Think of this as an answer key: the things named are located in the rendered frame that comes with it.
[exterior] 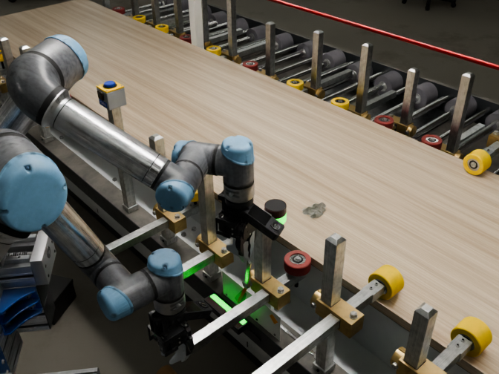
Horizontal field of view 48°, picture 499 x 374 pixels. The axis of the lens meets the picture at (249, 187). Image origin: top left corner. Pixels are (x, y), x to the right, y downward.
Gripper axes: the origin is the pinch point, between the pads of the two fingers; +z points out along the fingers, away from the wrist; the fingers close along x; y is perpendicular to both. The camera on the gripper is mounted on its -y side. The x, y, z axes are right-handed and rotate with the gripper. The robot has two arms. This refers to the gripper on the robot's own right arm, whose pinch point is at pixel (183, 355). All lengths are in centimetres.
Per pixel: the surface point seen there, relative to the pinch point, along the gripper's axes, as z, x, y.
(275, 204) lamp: -28.5, -4.1, -36.3
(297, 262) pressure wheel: -8.1, 0.7, -40.8
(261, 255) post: -15.0, -2.8, -29.7
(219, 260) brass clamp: -1.4, -21.0, -29.0
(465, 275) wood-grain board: -8, 36, -72
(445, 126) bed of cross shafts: 10, -32, -177
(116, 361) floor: 82, -75, -11
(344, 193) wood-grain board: -8, -13, -78
